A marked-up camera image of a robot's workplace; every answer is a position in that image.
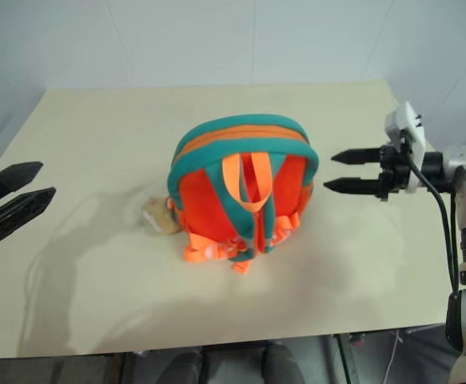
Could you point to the orange and teal backpack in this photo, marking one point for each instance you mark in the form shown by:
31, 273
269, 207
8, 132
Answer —
244, 188

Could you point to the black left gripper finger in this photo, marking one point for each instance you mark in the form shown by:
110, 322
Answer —
14, 174
21, 210

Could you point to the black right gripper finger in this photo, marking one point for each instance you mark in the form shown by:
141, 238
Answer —
356, 156
352, 186

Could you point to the beige plush toy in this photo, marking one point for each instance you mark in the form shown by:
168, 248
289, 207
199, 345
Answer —
158, 218

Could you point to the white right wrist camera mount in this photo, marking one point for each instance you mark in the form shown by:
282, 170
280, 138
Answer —
406, 120

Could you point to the black table frame bar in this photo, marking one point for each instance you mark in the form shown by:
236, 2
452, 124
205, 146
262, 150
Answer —
345, 360

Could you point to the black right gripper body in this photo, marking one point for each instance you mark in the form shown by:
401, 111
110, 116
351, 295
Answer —
396, 172

